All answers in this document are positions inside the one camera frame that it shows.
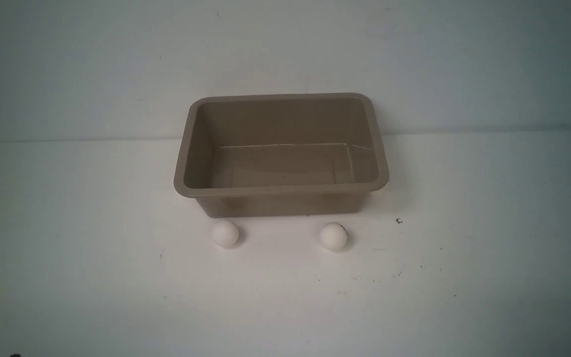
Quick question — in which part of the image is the tan plastic storage bin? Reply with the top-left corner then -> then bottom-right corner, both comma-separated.
173,93 -> 390,218

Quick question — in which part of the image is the white ball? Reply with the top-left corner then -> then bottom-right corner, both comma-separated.
209,220 -> 240,248
319,222 -> 348,251

